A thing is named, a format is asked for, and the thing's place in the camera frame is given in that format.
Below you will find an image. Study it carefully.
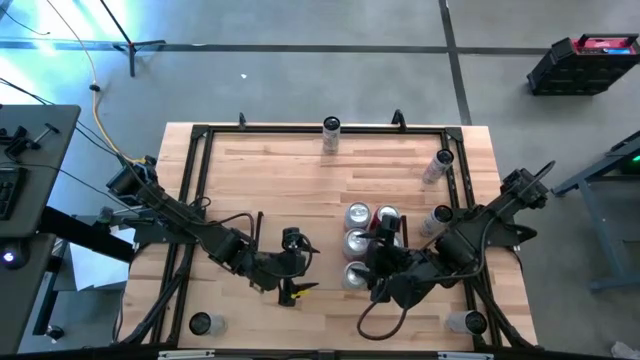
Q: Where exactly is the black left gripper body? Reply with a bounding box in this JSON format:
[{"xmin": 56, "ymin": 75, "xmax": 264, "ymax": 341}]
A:
[{"xmin": 269, "ymin": 227, "xmax": 309, "ymax": 307}]

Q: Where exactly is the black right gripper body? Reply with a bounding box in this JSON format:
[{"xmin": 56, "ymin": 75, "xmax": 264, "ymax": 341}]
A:
[{"xmin": 363, "ymin": 214, "xmax": 407, "ymax": 304}]

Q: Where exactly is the pink and white soda can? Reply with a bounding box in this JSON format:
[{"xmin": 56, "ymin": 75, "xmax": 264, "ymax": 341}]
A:
[
  {"xmin": 344, "ymin": 201, "xmax": 372, "ymax": 231},
  {"xmin": 341, "ymin": 260, "xmax": 370, "ymax": 291}
]

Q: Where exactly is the silver can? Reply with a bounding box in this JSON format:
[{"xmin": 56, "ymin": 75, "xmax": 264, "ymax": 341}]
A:
[{"xmin": 342, "ymin": 228, "xmax": 371, "ymax": 261}]

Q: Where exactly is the red cola can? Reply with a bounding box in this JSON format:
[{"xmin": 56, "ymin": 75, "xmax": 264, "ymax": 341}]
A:
[{"xmin": 372, "ymin": 203, "xmax": 401, "ymax": 221}]

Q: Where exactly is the white slim can blue palm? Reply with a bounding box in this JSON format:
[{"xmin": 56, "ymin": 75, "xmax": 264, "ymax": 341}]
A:
[{"xmin": 419, "ymin": 204, "xmax": 455, "ymax": 238}]

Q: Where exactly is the white slim can green palm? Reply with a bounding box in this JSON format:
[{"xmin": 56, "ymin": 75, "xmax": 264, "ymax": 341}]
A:
[
  {"xmin": 422, "ymin": 148, "xmax": 455, "ymax": 185},
  {"xmin": 321, "ymin": 115, "xmax": 343, "ymax": 155}
]

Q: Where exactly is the white slim energy can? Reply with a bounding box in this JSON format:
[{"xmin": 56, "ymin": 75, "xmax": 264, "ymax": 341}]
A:
[
  {"xmin": 188, "ymin": 312, "xmax": 229, "ymax": 337},
  {"xmin": 443, "ymin": 309, "xmax": 489, "ymax": 336}
]

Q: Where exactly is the wooden shelf with black legs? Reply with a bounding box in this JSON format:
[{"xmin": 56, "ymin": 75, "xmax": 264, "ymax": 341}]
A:
[{"xmin": 248, "ymin": 209, "xmax": 412, "ymax": 299}]

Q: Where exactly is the white paper sheet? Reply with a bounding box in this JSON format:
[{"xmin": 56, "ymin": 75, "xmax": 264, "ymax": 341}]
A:
[{"xmin": 68, "ymin": 224, "xmax": 136, "ymax": 292}]

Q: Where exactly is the black and red toolbox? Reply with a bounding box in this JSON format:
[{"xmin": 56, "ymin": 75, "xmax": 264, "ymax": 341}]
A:
[{"xmin": 525, "ymin": 33, "xmax": 640, "ymax": 97}]

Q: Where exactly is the person's foot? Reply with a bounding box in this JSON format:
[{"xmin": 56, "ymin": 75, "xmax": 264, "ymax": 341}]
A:
[{"xmin": 610, "ymin": 341, "xmax": 640, "ymax": 360}]

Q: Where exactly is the black light stand tripod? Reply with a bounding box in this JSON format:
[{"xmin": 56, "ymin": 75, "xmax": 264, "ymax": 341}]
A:
[{"xmin": 97, "ymin": 0, "xmax": 167, "ymax": 79}]

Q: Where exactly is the black desk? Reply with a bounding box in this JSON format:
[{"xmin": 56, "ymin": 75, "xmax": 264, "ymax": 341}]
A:
[
  {"xmin": 0, "ymin": 103, "xmax": 82, "ymax": 239},
  {"xmin": 0, "ymin": 232, "xmax": 57, "ymax": 355}
]

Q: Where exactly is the black device green light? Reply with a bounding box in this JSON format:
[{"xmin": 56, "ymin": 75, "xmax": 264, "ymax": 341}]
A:
[{"xmin": 619, "ymin": 149, "xmax": 640, "ymax": 176}]

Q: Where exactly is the black computer mouse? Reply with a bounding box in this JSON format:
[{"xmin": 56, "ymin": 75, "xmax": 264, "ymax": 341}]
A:
[{"xmin": 0, "ymin": 243, "xmax": 29, "ymax": 271}]

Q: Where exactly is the black keyboard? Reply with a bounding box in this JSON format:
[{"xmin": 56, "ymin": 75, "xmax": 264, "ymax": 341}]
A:
[{"xmin": 0, "ymin": 167, "xmax": 29, "ymax": 222}]

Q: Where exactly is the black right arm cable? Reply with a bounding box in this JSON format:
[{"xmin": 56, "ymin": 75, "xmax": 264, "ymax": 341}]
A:
[{"xmin": 355, "ymin": 287, "xmax": 407, "ymax": 342}]

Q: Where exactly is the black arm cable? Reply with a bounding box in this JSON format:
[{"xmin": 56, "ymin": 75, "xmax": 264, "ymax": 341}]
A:
[
  {"xmin": 192, "ymin": 196, "xmax": 315, "ymax": 279},
  {"xmin": 355, "ymin": 287, "xmax": 407, "ymax": 342}
]

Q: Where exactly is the black overhead rig frame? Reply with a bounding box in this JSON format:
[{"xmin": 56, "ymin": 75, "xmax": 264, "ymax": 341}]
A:
[{"xmin": 0, "ymin": 239, "xmax": 640, "ymax": 360}]

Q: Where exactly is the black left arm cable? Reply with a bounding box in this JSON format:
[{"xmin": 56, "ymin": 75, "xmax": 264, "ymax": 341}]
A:
[{"xmin": 192, "ymin": 196, "xmax": 315, "ymax": 279}]

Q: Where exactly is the black metal table frame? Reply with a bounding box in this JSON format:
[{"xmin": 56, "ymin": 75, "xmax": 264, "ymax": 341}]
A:
[{"xmin": 187, "ymin": 122, "xmax": 489, "ymax": 351}]

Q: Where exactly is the silver mounting bracket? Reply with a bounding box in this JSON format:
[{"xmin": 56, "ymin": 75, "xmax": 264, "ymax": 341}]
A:
[
  {"xmin": 438, "ymin": 351, "xmax": 495, "ymax": 360},
  {"xmin": 157, "ymin": 349, "xmax": 216, "ymax": 360}
]

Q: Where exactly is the grey desk frame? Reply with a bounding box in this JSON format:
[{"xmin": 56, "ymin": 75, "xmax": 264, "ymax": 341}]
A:
[{"xmin": 549, "ymin": 130, "xmax": 640, "ymax": 294}]

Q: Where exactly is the yellow cable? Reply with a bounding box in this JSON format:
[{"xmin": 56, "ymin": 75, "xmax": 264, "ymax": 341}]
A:
[{"xmin": 47, "ymin": 0, "xmax": 151, "ymax": 169}]

